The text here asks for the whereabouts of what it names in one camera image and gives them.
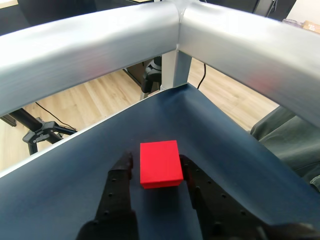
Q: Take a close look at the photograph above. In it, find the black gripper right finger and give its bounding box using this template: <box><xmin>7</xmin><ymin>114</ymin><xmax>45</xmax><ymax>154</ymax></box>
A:
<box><xmin>179</xmin><ymin>154</ymin><xmax>320</xmax><ymax>240</ymax></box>

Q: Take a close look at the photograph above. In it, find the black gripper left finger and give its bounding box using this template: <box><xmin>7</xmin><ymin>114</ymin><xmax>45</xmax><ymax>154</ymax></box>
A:
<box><xmin>76</xmin><ymin>149</ymin><xmax>139</xmax><ymax>240</ymax></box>

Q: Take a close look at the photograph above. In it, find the red cube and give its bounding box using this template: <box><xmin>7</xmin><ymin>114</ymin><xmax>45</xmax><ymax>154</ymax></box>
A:
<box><xmin>139</xmin><ymin>139</ymin><xmax>185</xmax><ymax>190</ymax></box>

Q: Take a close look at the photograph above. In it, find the dark blue-grey table mat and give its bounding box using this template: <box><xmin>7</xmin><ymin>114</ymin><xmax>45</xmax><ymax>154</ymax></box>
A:
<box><xmin>0</xmin><ymin>83</ymin><xmax>320</xmax><ymax>240</ymax></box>

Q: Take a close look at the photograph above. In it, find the person's leg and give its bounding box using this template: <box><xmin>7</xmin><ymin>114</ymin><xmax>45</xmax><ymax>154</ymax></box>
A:
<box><xmin>249</xmin><ymin>104</ymin><xmax>320</xmax><ymax>197</ymax></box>

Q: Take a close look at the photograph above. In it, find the black floor cable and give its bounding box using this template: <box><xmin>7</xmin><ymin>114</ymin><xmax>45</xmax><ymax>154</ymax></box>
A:
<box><xmin>196</xmin><ymin>62</ymin><xmax>207</xmax><ymax>90</ymax></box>

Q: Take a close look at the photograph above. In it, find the silver metal table frame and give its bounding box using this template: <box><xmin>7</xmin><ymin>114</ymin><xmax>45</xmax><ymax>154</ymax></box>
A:
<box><xmin>0</xmin><ymin>0</ymin><xmax>320</xmax><ymax>180</ymax></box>

